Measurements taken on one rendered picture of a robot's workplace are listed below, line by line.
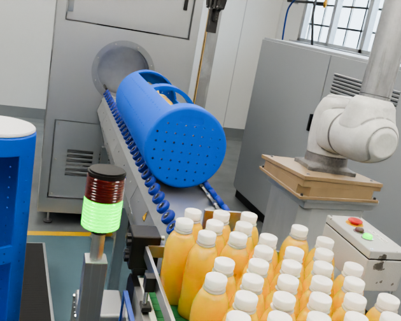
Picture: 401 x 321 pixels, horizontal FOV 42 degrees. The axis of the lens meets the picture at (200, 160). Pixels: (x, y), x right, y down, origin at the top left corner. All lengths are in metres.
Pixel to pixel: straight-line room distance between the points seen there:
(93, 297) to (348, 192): 1.15
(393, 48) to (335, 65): 1.83
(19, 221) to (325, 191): 1.09
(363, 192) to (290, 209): 0.26
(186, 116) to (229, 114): 5.34
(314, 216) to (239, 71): 5.24
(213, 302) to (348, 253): 0.45
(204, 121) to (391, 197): 1.55
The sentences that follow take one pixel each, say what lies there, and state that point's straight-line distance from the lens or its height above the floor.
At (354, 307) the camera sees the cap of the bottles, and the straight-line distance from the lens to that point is 0.99.
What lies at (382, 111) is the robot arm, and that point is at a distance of 1.74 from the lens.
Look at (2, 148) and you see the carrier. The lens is 1.86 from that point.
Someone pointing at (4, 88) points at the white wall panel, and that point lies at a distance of 6.47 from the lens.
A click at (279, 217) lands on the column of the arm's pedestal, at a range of 1.98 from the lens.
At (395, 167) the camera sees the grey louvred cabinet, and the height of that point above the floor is 0.92.
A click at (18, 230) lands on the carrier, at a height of 0.67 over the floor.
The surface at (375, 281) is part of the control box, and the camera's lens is 1.26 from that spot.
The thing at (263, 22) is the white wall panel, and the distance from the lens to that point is 7.06.
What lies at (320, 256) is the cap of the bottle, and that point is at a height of 1.08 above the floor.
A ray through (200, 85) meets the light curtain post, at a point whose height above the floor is 1.17.
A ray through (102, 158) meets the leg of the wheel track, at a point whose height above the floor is 0.55.
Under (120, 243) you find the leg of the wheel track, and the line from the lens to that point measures 2.50.
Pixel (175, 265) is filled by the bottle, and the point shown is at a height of 1.00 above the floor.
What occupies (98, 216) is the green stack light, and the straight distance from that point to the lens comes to 0.86.
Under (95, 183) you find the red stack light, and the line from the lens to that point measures 0.84.
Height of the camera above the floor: 1.52
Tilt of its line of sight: 15 degrees down
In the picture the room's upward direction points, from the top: 10 degrees clockwise
